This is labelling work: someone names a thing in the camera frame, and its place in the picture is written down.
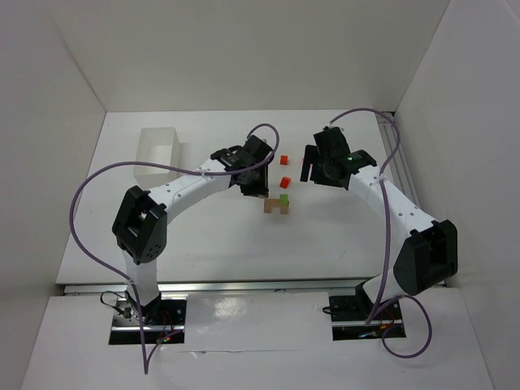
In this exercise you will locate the green cube block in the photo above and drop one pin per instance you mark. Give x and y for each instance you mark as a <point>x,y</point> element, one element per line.
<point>283,199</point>

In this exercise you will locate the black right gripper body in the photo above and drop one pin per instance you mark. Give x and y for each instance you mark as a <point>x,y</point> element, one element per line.
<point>314,163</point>

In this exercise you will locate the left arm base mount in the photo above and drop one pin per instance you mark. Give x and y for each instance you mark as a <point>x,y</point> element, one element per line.
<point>163,324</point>

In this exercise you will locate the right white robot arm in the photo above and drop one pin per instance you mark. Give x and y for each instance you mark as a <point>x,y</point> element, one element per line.
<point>420,250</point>

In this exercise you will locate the front aluminium rail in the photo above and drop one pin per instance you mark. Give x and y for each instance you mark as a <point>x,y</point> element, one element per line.
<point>282,285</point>

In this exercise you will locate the long natural wood plank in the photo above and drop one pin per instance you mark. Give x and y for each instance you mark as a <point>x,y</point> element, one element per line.
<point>275,202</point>

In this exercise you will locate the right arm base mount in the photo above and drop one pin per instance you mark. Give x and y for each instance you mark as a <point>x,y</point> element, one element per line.
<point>348,316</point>

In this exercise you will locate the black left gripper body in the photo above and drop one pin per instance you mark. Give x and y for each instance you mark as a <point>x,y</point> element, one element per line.
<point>255,180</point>

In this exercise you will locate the white perforated plastic box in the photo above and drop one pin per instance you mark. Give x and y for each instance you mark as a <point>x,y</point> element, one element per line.
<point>160,146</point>

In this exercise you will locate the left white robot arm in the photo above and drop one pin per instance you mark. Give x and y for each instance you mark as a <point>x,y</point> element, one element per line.
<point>140,226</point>

